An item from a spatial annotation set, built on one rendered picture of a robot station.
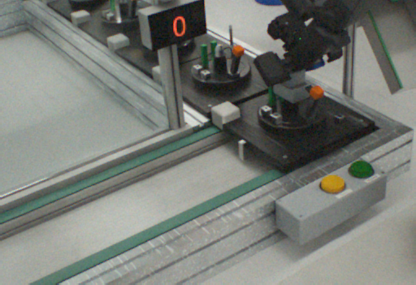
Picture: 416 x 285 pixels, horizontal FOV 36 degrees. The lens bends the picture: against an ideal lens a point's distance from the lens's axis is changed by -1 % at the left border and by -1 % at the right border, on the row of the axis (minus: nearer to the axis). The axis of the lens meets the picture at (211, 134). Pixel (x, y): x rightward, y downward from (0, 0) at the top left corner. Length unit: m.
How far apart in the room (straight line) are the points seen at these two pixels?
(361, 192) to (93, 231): 0.48
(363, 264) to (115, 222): 0.45
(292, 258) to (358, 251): 0.12
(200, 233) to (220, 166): 0.26
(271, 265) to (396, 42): 0.58
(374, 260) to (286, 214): 0.18
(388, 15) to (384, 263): 0.57
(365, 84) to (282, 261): 0.69
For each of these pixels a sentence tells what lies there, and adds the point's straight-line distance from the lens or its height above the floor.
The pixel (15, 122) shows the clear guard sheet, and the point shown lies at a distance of 1.21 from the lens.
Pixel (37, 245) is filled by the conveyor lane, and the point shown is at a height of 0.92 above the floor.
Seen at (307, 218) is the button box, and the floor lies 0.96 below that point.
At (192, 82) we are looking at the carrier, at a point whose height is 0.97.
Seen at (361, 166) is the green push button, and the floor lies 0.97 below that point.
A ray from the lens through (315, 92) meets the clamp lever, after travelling 1.25.
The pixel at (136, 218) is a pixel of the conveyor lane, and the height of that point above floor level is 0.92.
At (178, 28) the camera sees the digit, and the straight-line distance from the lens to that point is 1.22.
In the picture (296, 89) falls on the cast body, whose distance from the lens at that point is 1.29.
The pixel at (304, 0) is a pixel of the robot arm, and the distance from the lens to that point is 1.18.
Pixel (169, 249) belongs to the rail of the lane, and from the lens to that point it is 1.07.
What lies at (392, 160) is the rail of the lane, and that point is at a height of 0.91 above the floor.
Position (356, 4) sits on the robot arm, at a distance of 1.10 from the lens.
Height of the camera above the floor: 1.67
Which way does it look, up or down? 32 degrees down
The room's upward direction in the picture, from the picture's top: 5 degrees counter-clockwise
